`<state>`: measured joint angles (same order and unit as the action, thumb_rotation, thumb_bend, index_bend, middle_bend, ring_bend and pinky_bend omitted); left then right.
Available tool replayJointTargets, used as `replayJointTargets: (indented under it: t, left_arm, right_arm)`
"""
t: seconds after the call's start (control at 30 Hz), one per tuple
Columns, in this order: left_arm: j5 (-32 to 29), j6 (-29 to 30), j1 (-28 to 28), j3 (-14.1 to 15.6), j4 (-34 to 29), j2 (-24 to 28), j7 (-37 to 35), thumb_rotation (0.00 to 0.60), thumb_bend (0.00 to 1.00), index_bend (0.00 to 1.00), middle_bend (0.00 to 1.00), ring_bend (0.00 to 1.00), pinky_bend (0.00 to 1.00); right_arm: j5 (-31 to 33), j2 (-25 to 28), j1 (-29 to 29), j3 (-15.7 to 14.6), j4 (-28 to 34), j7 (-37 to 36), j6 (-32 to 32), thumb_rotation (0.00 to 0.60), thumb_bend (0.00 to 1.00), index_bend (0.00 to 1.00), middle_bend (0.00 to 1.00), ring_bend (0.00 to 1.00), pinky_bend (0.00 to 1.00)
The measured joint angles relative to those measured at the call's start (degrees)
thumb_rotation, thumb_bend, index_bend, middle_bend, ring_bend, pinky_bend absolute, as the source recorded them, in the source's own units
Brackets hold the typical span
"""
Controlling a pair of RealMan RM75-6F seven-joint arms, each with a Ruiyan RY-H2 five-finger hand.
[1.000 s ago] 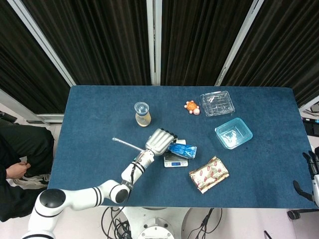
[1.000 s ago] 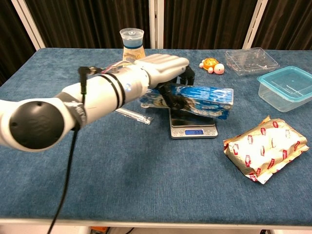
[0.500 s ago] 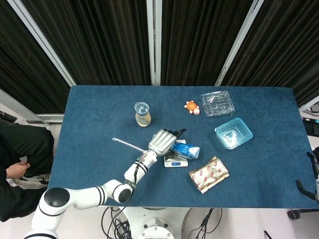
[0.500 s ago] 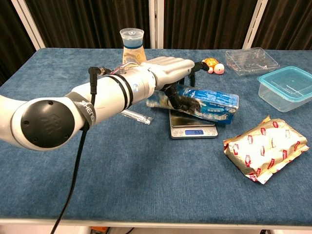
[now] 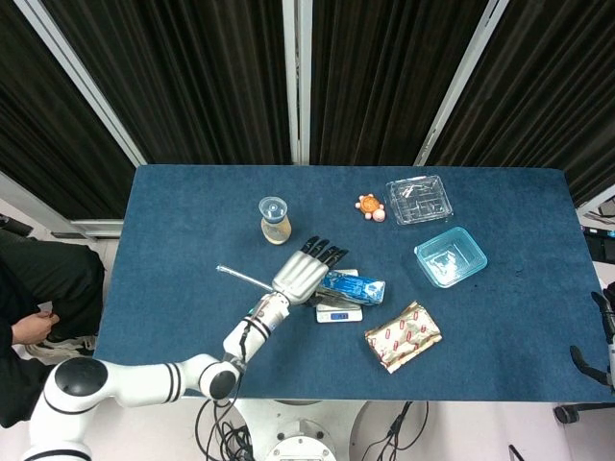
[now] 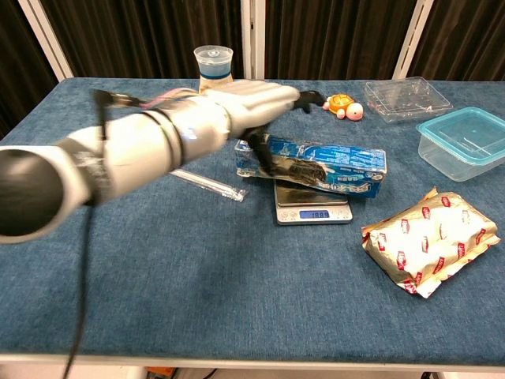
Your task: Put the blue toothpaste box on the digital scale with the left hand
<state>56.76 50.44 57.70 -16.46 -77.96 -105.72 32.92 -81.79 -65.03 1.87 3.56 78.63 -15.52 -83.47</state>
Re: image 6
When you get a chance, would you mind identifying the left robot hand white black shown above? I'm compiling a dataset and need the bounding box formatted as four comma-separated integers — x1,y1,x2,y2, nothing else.
204,78,327,178

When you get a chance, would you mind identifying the black pleated curtain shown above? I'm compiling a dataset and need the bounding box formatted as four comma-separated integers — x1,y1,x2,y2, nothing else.
0,0,57,140
264,0,417,81
39,0,244,79
408,0,505,82

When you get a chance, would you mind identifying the small glass jar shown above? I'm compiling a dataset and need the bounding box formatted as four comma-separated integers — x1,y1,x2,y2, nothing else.
193,45,234,96

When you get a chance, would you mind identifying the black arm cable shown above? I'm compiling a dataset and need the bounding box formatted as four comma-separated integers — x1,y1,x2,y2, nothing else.
62,88,110,379

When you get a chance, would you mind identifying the silver digital kitchen scale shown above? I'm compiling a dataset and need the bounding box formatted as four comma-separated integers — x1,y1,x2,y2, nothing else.
274,179,353,226

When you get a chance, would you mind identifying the white frame post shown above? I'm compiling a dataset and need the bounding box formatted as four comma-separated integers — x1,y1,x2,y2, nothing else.
241,0,267,80
17,0,75,82
392,0,435,81

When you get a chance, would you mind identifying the gold red foil package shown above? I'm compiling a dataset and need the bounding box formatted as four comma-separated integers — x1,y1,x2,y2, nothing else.
361,186,499,299

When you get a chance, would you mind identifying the teal rimmed plastic container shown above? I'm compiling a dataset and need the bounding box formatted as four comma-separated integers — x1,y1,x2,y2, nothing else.
416,106,505,182

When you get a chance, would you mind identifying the clear plastic clamshell box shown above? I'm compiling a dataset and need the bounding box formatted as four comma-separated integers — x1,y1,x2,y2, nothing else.
363,76,454,124

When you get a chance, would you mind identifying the orange pink turtle toy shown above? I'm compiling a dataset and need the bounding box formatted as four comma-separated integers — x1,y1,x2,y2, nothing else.
322,93,365,122

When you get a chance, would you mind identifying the wrapped transparent straw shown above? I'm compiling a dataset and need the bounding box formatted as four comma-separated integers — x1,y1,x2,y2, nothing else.
170,168,249,203

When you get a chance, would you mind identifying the blue table cloth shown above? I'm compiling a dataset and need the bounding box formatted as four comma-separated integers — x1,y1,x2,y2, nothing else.
0,77,505,365

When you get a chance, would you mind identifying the blue white snack box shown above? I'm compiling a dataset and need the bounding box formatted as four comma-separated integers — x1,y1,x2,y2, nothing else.
234,136,387,202

